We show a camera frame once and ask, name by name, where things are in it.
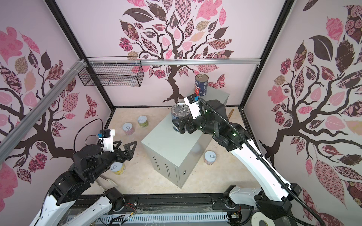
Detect aluminium rail back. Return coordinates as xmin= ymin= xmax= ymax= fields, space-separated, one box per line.
xmin=89 ymin=58 xmax=261 ymax=66

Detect aluminium rail left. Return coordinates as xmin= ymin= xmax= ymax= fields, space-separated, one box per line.
xmin=1 ymin=59 xmax=86 ymax=163

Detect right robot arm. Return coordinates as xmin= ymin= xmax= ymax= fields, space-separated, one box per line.
xmin=172 ymin=94 xmax=325 ymax=226

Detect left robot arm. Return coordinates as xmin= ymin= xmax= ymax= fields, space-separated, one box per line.
xmin=31 ymin=141 xmax=137 ymax=226

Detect pink small can left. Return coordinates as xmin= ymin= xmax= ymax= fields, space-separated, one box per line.
xmin=122 ymin=122 xmax=135 ymax=136

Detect white tape roll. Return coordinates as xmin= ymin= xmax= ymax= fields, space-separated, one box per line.
xmin=250 ymin=212 xmax=276 ymax=226

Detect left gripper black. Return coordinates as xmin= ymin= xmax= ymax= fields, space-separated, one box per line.
xmin=89 ymin=139 xmax=137 ymax=180

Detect aluminium rail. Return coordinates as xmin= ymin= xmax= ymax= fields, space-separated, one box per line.
xmin=89 ymin=58 xmax=261 ymax=66
xmin=1 ymin=59 xmax=86 ymax=163

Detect white vented cable duct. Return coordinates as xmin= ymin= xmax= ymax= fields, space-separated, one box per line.
xmin=70 ymin=212 xmax=230 ymax=226

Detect grey metal cabinet box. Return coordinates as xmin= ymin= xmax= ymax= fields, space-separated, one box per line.
xmin=140 ymin=86 xmax=230 ymax=189

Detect large blue labelled can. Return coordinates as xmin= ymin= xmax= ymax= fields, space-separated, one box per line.
xmin=171 ymin=103 xmax=191 ymax=133

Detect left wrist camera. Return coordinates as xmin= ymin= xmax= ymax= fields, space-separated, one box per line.
xmin=98 ymin=129 xmax=116 ymax=152

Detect pink labelled can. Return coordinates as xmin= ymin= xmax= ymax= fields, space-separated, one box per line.
xmin=204 ymin=151 xmax=217 ymax=165

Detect wooden handled knife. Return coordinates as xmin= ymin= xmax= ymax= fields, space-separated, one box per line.
xmin=228 ymin=109 xmax=234 ymax=120

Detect dark tomato can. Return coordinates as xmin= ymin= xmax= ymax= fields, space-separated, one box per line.
xmin=194 ymin=74 xmax=209 ymax=97

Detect green labelled small can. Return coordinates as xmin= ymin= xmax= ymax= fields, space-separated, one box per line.
xmin=138 ymin=115 xmax=149 ymax=128

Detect metal tongs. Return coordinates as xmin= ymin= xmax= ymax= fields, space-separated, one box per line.
xmin=96 ymin=175 xmax=119 ymax=190

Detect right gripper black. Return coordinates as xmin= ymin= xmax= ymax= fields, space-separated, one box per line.
xmin=172 ymin=109 xmax=217 ymax=137

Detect yellow labelled can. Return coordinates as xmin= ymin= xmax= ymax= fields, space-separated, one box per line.
xmin=110 ymin=162 xmax=125 ymax=175

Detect black base frame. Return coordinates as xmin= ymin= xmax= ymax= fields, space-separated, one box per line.
xmin=66 ymin=192 xmax=298 ymax=226

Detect black wire basket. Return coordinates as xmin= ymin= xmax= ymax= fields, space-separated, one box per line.
xmin=78 ymin=56 xmax=144 ymax=87

